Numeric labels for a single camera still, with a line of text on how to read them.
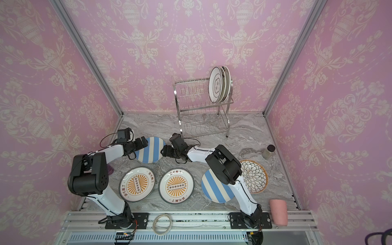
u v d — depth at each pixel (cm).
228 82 78
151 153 99
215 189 84
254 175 88
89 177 48
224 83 78
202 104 117
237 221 73
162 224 75
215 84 90
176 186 85
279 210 73
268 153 91
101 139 103
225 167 56
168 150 86
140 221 75
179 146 78
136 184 85
